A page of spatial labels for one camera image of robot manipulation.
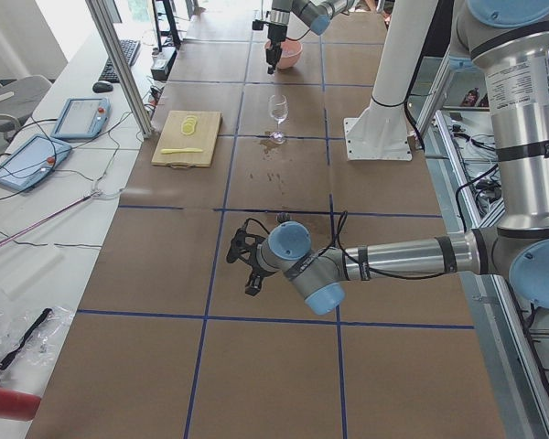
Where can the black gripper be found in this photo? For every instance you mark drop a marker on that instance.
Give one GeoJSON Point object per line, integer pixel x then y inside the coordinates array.
{"type": "Point", "coordinates": [255, 273]}
{"type": "Point", "coordinates": [274, 36]}

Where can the steel jigger measuring cup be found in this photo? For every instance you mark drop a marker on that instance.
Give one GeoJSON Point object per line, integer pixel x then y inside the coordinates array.
{"type": "Point", "coordinates": [283, 216]}

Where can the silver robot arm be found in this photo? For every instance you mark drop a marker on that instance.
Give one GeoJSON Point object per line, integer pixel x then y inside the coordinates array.
{"type": "Point", "coordinates": [509, 42]}
{"type": "Point", "coordinates": [316, 17]}

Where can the clear wine glass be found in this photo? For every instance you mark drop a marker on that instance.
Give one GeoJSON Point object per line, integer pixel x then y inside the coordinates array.
{"type": "Point", "coordinates": [278, 110]}

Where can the pink bowl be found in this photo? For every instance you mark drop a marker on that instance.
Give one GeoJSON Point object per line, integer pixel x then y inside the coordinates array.
{"type": "Point", "coordinates": [291, 54]}

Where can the lemon slice leftmost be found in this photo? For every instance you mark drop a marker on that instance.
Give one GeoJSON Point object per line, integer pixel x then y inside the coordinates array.
{"type": "Point", "coordinates": [187, 133]}

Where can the bamboo cutting board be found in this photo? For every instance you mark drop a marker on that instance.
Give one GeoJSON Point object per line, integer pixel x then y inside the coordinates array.
{"type": "Point", "coordinates": [205, 137]}

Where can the yellow plastic knife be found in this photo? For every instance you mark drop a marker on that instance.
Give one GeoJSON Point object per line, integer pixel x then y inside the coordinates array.
{"type": "Point", "coordinates": [186, 150]}

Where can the black computer mouse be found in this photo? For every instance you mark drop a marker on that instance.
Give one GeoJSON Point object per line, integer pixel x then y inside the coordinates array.
{"type": "Point", "coordinates": [102, 86]}

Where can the teach pendant far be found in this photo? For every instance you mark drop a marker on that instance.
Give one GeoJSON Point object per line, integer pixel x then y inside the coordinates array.
{"type": "Point", "coordinates": [81, 119]}

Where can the teach pendant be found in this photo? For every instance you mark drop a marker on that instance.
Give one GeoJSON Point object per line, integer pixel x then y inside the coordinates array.
{"type": "Point", "coordinates": [32, 162]}
{"type": "Point", "coordinates": [81, 119]}

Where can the clear plastic bag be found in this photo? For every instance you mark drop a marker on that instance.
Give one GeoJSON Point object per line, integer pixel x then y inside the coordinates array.
{"type": "Point", "coordinates": [32, 338]}

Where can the teach pendant near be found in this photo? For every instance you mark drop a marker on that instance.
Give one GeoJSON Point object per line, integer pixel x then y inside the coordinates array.
{"type": "Point", "coordinates": [32, 162]}

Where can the red fire extinguisher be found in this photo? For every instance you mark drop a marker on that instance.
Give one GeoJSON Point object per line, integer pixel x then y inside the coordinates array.
{"type": "Point", "coordinates": [18, 406]}

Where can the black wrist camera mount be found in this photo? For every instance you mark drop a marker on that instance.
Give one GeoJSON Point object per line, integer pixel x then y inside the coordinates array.
{"type": "Point", "coordinates": [259, 24]}

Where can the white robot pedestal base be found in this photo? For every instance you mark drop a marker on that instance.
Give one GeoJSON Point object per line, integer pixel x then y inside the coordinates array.
{"type": "Point", "coordinates": [380, 132]}

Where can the aluminium frame post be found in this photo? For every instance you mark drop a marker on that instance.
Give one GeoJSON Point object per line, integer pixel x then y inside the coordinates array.
{"type": "Point", "coordinates": [105, 27]}

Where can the green handled reacher grabber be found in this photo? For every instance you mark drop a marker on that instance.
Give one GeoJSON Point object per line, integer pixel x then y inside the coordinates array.
{"type": "Point", "coordinates": [96, 192]}

